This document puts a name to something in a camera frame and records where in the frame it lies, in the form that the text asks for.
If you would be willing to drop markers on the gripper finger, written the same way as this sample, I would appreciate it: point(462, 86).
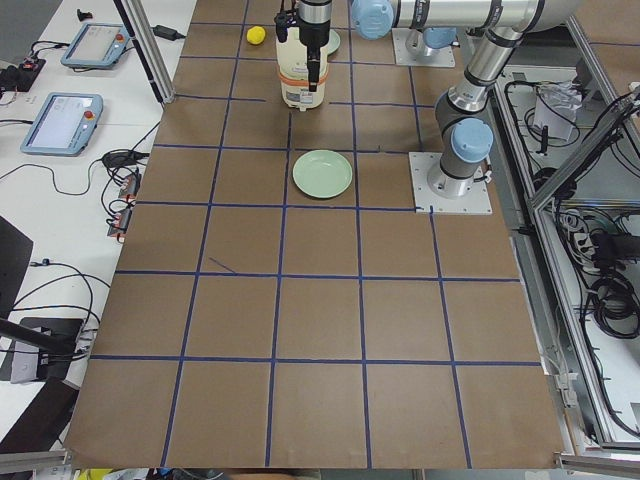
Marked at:
point(313, 74)

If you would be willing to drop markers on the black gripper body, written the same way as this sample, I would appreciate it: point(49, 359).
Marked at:
point(313, 31)

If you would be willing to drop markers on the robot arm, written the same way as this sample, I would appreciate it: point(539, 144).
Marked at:
point(467, 139)

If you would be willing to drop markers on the white rice cooker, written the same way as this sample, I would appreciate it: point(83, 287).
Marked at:
point(293, 73)

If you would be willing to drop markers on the right green plate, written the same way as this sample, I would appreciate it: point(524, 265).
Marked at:
point(333, 43)

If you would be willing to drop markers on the green plate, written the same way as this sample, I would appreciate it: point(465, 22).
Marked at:
point(333, 43)
point(322, 174)

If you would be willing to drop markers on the yellow bell pepper toy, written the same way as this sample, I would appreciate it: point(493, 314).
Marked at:
point(256, 35)

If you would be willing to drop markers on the left green plate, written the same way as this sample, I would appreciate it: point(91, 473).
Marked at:
point(322, 174)

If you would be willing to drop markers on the black power adapter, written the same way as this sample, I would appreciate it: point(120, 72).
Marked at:
point(167, 33)

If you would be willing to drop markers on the upper teach pendant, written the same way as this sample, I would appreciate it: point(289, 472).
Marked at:
point(96, 45)

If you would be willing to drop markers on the teach pendant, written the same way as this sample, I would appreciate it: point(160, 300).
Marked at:
point(64, 125)
point(96, 45)

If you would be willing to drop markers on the grey usb hub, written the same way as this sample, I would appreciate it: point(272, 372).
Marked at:
point(120, 210)

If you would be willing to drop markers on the crumpled white paper bag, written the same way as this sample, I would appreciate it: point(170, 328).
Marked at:
point(556, 109)

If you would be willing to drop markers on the lower teach pendant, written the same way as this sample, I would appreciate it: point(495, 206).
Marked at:
point(64, 125)

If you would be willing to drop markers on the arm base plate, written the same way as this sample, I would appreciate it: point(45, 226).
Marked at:
point(435, 192)
point(429, 48)

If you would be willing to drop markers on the aluminium frame post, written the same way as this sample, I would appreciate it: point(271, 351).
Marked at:
point(136, 23)

